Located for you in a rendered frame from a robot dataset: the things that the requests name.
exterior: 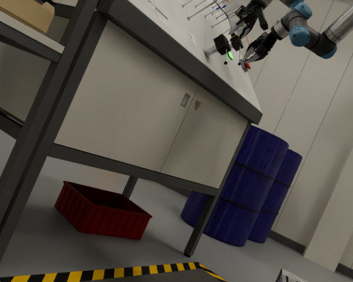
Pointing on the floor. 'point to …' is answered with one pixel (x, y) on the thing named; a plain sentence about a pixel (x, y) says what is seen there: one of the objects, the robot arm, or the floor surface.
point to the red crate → (101, 211)
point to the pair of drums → (249, 191)
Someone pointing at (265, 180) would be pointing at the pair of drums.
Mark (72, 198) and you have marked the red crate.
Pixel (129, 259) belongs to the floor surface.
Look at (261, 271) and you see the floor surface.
